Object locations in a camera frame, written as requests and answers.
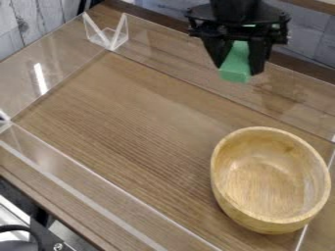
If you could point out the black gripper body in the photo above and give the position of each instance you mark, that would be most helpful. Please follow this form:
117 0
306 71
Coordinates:
209 17

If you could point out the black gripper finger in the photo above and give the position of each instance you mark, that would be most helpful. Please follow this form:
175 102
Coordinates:
218 48
259 52

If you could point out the green rectangular block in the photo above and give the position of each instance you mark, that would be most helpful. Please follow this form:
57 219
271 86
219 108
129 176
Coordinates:
235 68

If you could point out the wooden bowl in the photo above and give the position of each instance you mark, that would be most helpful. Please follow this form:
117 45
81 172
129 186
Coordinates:
270 179

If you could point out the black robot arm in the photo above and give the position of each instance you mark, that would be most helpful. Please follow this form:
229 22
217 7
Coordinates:
239 30

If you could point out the clear acrylic corner bracket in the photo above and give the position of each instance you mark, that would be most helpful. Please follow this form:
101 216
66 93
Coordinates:
107 38

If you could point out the black metal bracket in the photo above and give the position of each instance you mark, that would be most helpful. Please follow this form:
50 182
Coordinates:
49 240

